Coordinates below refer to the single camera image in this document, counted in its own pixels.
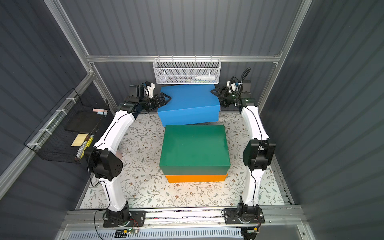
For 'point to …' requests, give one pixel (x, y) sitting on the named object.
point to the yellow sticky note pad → (80, 138)
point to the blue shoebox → (189, 104)
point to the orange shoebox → (196, 178)
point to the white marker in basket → (205, 77)
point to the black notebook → (85, 121)
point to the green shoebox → (194, 149)
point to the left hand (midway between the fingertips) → (165, 99)
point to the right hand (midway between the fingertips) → (214, 94)
